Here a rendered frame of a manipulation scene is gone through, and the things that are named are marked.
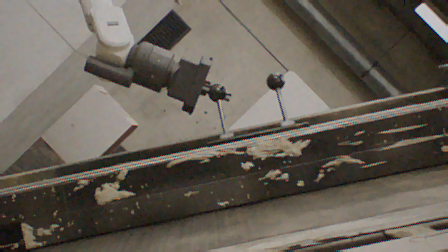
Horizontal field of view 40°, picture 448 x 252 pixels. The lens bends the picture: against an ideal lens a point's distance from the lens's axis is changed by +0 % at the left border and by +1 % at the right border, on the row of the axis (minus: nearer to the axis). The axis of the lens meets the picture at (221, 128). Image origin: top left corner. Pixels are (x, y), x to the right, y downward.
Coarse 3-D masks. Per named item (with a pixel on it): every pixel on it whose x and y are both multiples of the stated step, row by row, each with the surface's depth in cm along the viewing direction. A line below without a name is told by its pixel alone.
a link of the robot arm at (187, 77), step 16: (160, 48) 123; (160, 64) 120; (176, 64) 122; (192, 64) 122; (208, 64) 122; (144, 80) 122; (160, 80) 121; (176, 80) 122; (192, 80) 122; (176, 96) 123; (192, 96) 122; (192, 112) 124
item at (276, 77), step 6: (276, 72) 122; (270, 78) 121; (276, 78) 120; (282, 78) 121; (270, 84) 121; (276, 84) 121; (282, 84) 121; (276, 90) 121; (282, 102) 120; (282, 108) 119; (282, 114) 119; (288, 120) 118; (282, 126) 117
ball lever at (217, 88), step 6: (216, 84) 121; (210, 90) 121; (216, 90) 120; (222, 90) 120; (210, 96) 121; (216, 96) 120; (222, 96) 121; (216, 102) 122; (222, 108) 120; (222, 114) 119; (222, 120) 119; (222, 126) 118; (222, 138) 116; (228, 138) 116
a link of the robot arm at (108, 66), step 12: (132, 36) 123; (96, 48) 122; (132, 48) 122; (144, 48) 121; (96, 60) 120; (108, 60) 122; (120, 60) 121; (132, 60) 121; (144, 60) 120; (96, 72) 120; (108, 72) 119; (120, 72) 120; (132, 72) 120; (120, 84) 121
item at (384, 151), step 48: (240, 144) 72; (288, 144) 72; (336, 144) 72; (384, 144) 72; (432, 144) 72; (0, 192) 75; (48, 192) 71; (96, 192) 71; (144, 192) 72; (192, 192) 72; (240, 192) 72; (288, 192) 72; (0, 240) 71; (48, 240) 72
